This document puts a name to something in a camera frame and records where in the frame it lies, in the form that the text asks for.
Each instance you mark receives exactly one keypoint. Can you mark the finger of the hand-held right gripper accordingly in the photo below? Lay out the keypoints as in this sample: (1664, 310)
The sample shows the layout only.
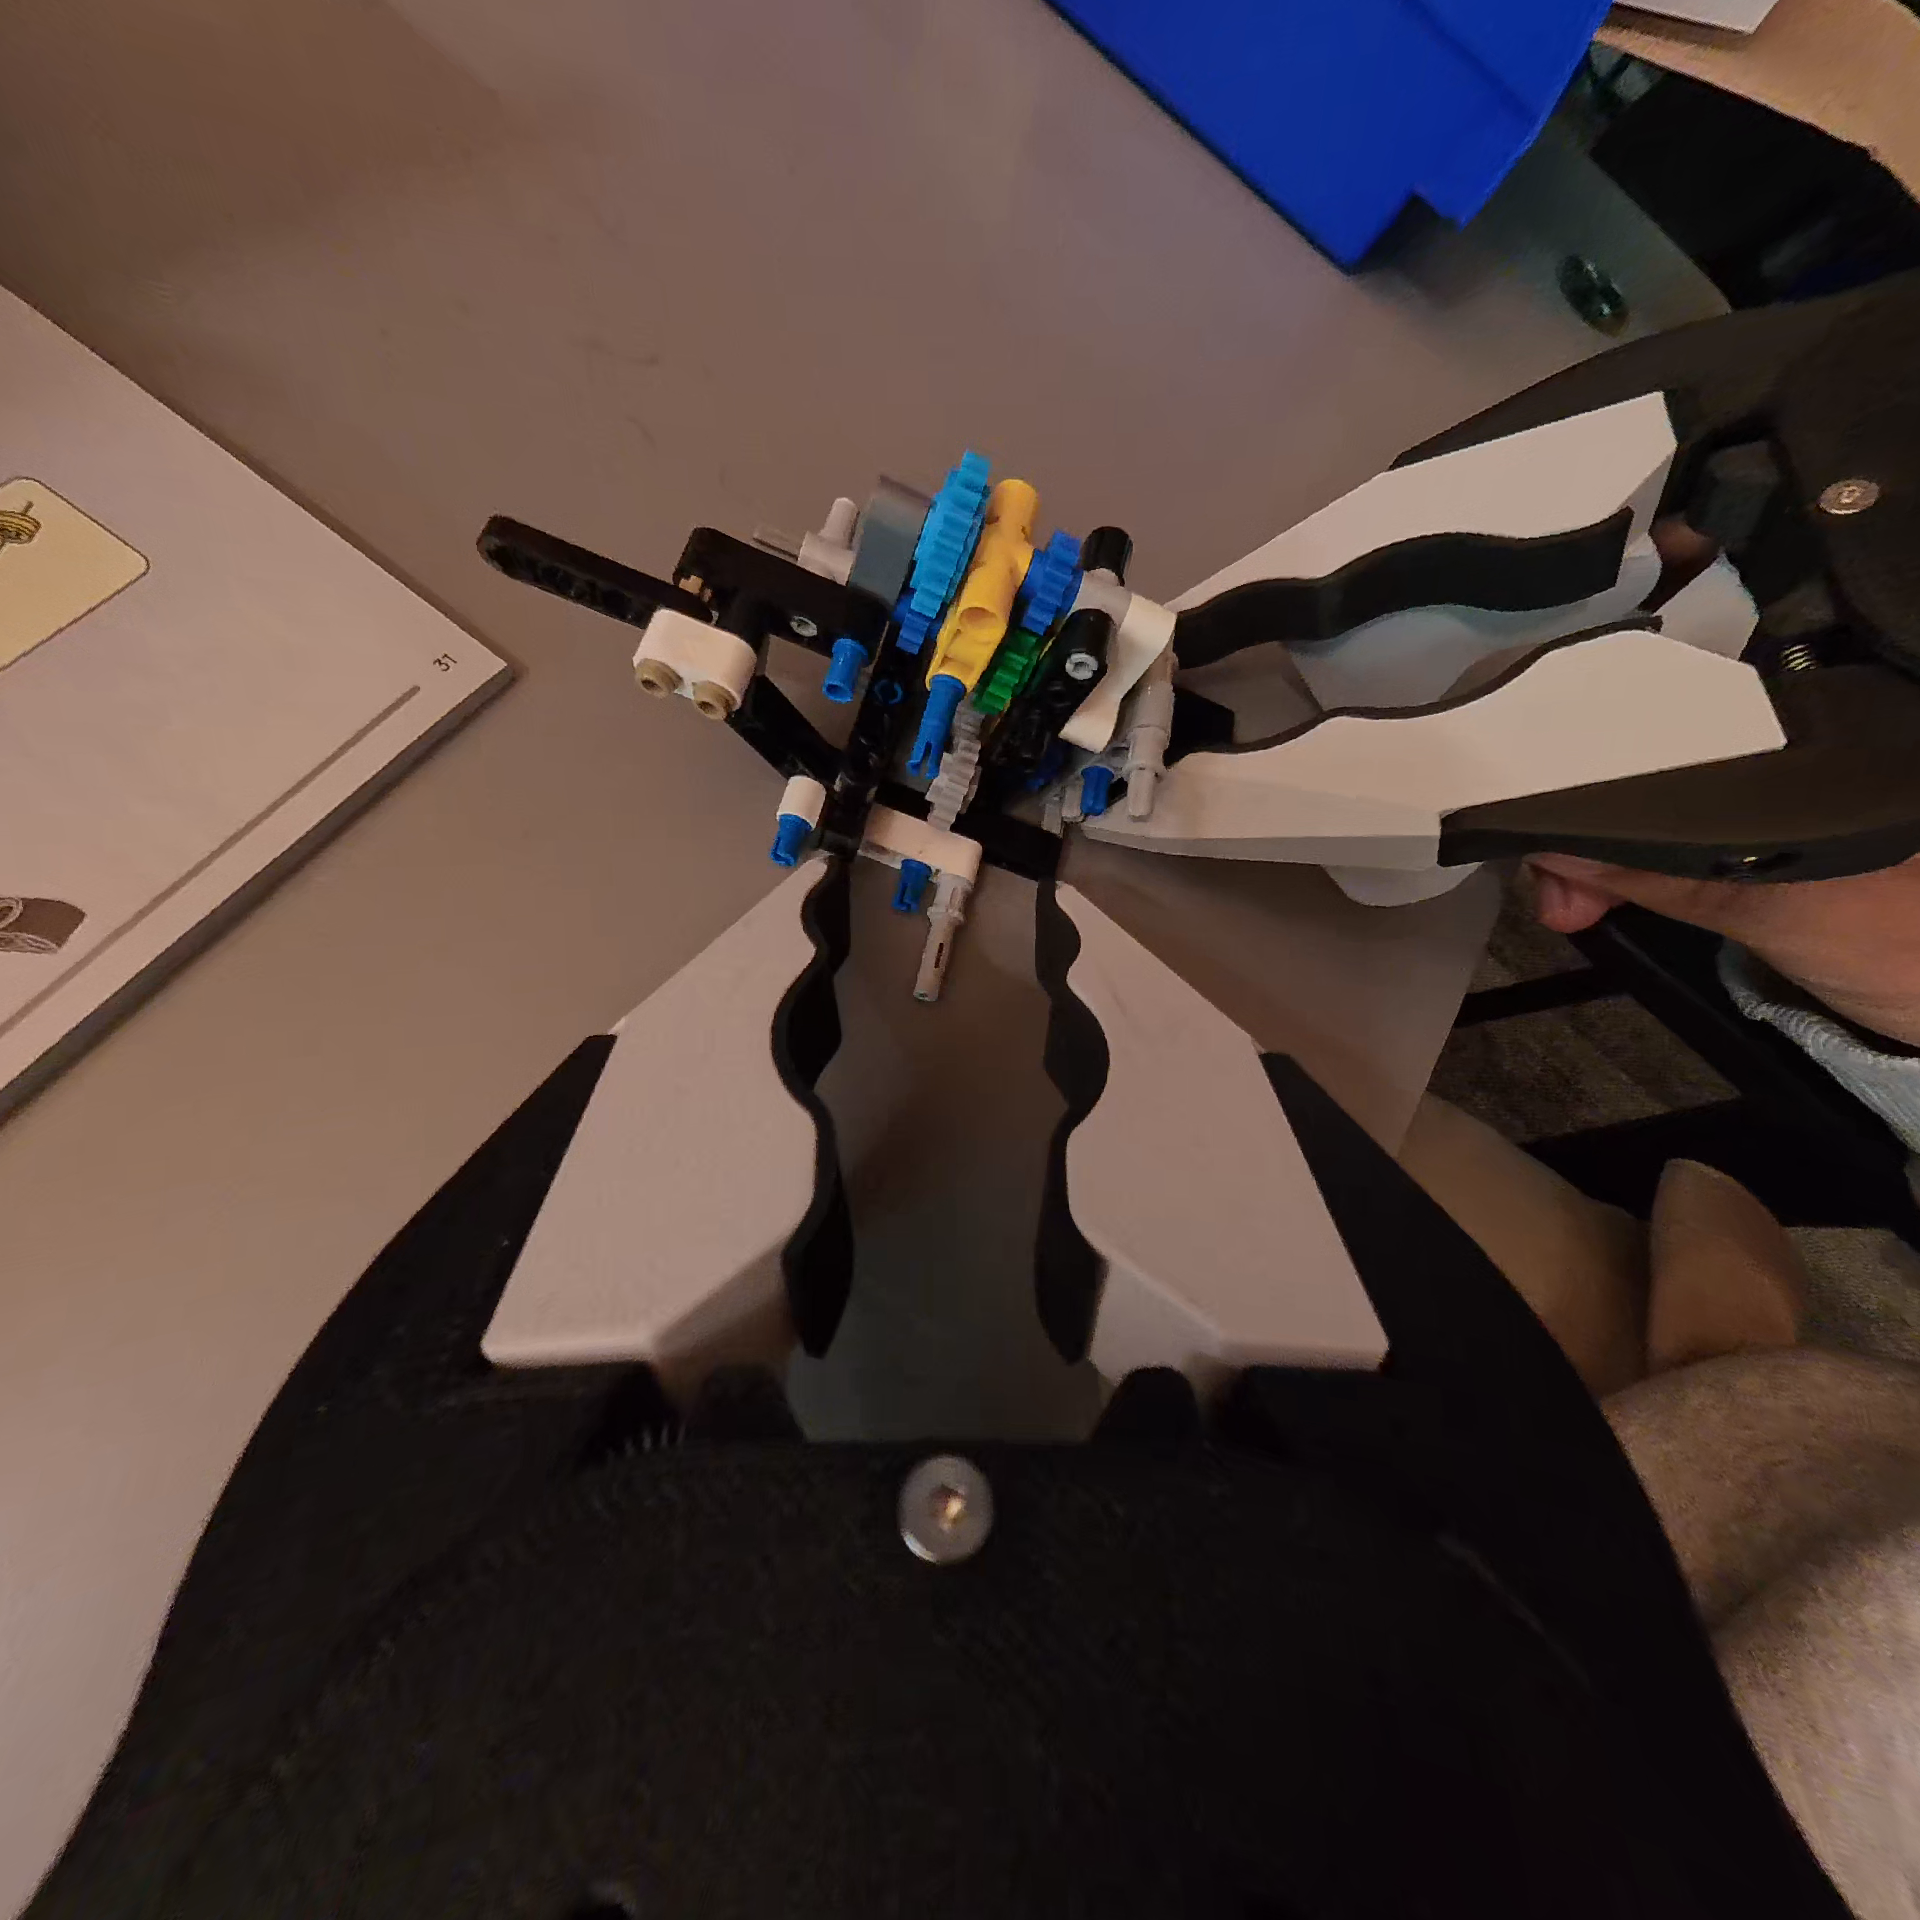
(1560, 727)
(1440, 505)

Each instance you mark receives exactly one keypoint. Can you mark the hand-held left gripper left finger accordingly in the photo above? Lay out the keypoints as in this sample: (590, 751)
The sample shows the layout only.
(661, 1155)

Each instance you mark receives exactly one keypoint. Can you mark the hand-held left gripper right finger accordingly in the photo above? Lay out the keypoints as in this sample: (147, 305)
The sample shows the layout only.
(1200, 1172)

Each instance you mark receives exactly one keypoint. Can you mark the multicolour lego gear assembly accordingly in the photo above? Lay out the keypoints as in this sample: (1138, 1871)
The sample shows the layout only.
(962, 629)

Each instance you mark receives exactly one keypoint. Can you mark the person's right forearm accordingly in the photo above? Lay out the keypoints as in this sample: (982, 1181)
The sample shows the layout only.
(1846, 1073)

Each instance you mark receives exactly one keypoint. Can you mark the lego instruction booklet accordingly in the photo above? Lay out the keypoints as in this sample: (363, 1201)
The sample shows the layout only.
(224, 781)

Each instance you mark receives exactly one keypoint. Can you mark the person's right hand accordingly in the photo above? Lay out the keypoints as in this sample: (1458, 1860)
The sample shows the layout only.
(1800, 932)

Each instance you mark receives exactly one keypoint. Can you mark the small metal nut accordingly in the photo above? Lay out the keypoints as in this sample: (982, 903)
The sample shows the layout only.
(1595, 289)

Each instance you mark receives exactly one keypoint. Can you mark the black chair base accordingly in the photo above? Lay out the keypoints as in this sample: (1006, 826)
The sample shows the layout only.
(1635, 1037)

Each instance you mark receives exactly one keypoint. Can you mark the person's bare leg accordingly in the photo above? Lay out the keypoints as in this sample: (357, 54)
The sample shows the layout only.
(1546, 1244)

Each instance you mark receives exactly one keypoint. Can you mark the blue plastic bin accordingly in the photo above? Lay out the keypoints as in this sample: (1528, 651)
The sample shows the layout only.
(1349, 90)

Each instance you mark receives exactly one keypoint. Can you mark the brown cardboard box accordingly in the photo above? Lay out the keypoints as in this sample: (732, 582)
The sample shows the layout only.
(1800, 76)

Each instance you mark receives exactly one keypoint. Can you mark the person's grey clothing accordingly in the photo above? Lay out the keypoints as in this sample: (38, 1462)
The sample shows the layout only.
(1800, 1577)

